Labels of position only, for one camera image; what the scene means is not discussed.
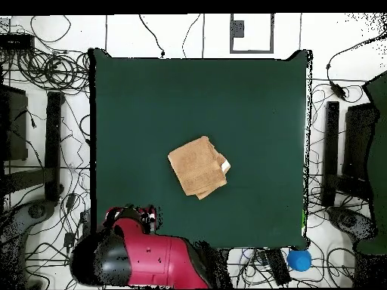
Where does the tan terry towel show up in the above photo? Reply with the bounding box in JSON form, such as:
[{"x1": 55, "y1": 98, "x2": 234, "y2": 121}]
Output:
[{"x1": 167, "y1": 135, "x2": 231, "y2": 201}]

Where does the dark green tablecloth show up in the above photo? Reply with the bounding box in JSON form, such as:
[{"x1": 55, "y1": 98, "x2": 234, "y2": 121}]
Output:
[{"x1": 88, "y1": 48, "x2": 313, "y2": 251}]

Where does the black keyboard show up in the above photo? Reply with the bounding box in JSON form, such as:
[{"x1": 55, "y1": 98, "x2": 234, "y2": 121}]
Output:
[{"x1": 264, "y1": 248, "x2": 293, "y2": 287}]

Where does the dark grey floor plate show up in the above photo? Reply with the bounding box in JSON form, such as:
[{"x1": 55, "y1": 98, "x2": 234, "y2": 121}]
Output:
[{"x1": 231, "y1": 20, "x2": 245, "y2": 39}]

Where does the black T-shaped stand base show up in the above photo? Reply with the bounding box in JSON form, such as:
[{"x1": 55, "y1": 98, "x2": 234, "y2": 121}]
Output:
[
  {"x1": 2, "y1": 91, "x2": 65, "y2": 202},
  {"x1": 320, "y1": 100, "x2": 374, "y2": 208}
]

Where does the grey office chair base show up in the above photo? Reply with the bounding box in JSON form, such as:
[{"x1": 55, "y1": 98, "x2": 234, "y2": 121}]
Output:
[
  {"x1": 0, "y1": 199, "x2": 57, "y2": 290},
  {"x1": 327, "y1": 205, "x2": 377, "y2": 242}
]

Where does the black box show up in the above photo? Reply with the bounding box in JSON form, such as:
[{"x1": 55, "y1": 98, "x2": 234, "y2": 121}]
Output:
[
  {"x1": 342, "y1": 102, "x2": 380, "y2": 182},
  {"x1": 0, "y1": 84, "x2": 29, "y2": 162}
]

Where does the black cable with plug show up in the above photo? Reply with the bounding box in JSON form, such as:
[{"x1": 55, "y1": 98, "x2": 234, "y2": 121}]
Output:
[{"x1": 138, "y1": 14, "x2": 166, "y2": 59}]

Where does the thin black cable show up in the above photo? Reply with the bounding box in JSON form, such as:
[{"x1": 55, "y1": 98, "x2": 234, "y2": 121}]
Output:
[{"x1": 181, "y1": 13, "x2": 202, "y2": 59}]

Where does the grey square floor frame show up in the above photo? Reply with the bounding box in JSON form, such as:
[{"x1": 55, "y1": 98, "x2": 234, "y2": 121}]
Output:
[{"x1": 229, "y1": 13, "x2": 275, "y2": 54}]

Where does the black cable with power adapter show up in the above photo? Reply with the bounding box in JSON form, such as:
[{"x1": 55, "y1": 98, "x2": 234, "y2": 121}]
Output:
[{"x1": 325, "y1": 31, "x2": 387, "y2": 102}]

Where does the coil of black cables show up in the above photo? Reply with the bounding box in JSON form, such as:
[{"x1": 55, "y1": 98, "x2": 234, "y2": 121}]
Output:
[{"x1": 16, "y1": 48, "x2": 91, "y2": 91}]

